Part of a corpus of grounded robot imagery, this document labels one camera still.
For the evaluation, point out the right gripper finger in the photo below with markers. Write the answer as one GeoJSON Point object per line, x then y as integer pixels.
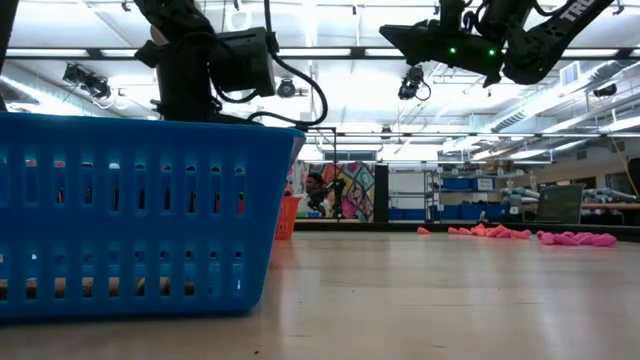
{"type": "Point", "coordinates": [420, 52]}
{"type": "Point", "coordinates": [405, 32]}

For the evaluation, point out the blue plastic basket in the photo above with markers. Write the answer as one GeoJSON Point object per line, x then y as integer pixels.
{"type": "Point", "coordinates": [125, 140]}

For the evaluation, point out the orange plastic basket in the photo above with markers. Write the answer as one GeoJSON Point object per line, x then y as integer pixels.
{"type": "Point", "coordinates": [287, 217]}

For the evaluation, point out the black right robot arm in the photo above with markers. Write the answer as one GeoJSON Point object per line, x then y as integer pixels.
{"type": "Point", "coordinates": [545, 40]}

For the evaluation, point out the red desk lamp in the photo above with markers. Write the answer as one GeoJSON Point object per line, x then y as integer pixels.
{"type": "Point", "coordinates": [157, 36]}

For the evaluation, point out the black overhead rig device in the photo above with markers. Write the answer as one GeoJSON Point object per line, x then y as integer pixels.
{"type": "Point", "coordinates": [87, 82]}

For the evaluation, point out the shelf with blue bins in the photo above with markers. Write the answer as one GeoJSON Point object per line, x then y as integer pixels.
{"type": "Point", "coordinates": [465, 184]}

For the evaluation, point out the black upright panel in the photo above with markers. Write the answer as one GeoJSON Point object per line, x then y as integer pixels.
{"type": "Point", "coordinates": [381, 192]}

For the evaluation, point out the colourful patchwork hanging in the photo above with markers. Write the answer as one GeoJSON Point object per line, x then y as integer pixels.
{"type": "Point", "coordinates": [357, 185]}

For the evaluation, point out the small black background robot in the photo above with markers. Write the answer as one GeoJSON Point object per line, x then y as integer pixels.
{"type": "Point", "coordinates": [337, 197]}

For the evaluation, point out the person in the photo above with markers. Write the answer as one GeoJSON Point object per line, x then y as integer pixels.
{"type": "Point", "coordinates": [314, 192]}

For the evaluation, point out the pink foam earplug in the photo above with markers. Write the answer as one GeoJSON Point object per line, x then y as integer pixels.
{"type": "Point", "coordinates": [604, 240]}
{"type": "Point", "coordinates": [586, 242]}
{"type": "Point", "coordinates": [568, 233]}
{"type": "Point", "coordinates": [566, 240]}
{"type": "Point", "coordinates": [545, 238]}
{"type": "Point", "coordinates": [583, 235]}

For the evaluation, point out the black hanging camera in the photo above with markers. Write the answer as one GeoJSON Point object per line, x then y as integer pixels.
{"type": "Point", "coordinates": [412, 82]}

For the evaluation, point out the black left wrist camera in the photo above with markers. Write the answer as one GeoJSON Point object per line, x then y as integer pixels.
{"type": "Point", "coordinates": [245, 62]}

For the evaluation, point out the black ceiling camera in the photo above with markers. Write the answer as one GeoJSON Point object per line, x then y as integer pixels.
{"type": "Point", "coordinates": [286, 87]}

